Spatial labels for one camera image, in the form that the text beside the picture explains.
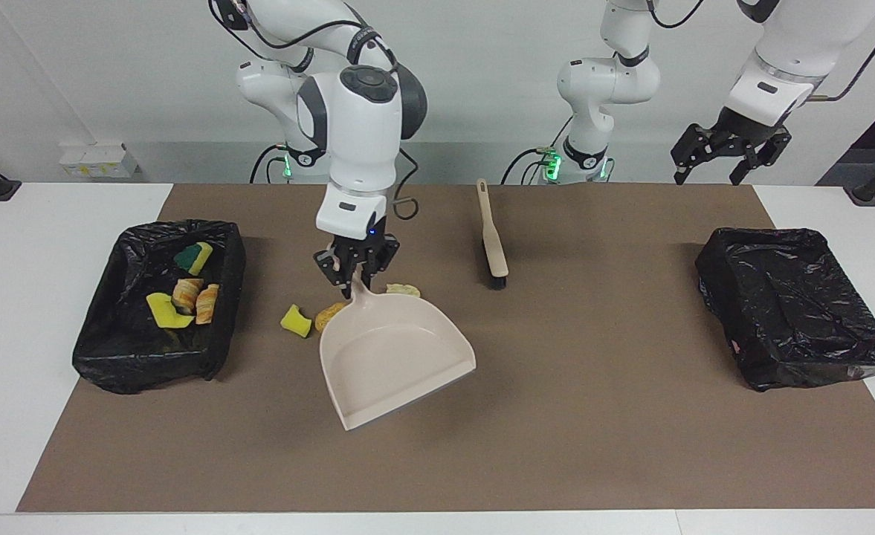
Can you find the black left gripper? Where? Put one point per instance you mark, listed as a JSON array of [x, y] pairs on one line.
[[749, 132]]

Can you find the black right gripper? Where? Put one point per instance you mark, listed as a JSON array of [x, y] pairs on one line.
[[359, 253]]

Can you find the pale flaky pastry piece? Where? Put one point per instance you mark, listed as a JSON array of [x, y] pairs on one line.
[[207, 303], [401, 288]]

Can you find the brown bread roll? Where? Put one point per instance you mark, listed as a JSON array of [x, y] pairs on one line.
[[324, 318]]

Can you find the small yellow sponge piece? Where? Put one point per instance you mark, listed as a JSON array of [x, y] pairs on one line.
[[296, 321]]

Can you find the beige plastic dustpan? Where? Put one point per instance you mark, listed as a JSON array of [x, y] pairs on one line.
[[392, 357]]

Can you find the beige brush with black bristles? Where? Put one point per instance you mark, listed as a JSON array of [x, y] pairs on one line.
[[493, 245]]

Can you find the green and yellow sponge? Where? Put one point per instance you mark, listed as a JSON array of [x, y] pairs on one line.
[[193, 258]]

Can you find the striped croissant piece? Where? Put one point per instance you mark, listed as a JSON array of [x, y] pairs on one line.
[[186, 293]]

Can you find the large yellow sponge piece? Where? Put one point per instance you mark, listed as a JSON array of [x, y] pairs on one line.
[[163, 310]]

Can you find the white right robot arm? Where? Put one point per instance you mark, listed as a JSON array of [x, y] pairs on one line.
[[355, 134]]

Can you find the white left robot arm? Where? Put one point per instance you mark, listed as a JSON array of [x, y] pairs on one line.
[[608, 82]]

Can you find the black bag lined bin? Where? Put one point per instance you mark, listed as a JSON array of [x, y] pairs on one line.
[[786, 305], [132, 349]]

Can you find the brown table mat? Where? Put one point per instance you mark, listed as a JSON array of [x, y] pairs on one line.
[[556, 446]]

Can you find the white wall socket box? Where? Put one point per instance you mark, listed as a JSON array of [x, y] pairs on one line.
[[95, 160]]

